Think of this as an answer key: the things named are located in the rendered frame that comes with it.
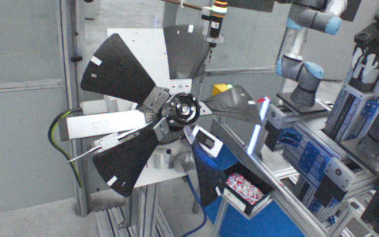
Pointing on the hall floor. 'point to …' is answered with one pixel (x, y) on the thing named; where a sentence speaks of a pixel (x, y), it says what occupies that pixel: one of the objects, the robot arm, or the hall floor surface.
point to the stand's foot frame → (161, 229)
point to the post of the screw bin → (220, 217)
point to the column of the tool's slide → (72, 91)
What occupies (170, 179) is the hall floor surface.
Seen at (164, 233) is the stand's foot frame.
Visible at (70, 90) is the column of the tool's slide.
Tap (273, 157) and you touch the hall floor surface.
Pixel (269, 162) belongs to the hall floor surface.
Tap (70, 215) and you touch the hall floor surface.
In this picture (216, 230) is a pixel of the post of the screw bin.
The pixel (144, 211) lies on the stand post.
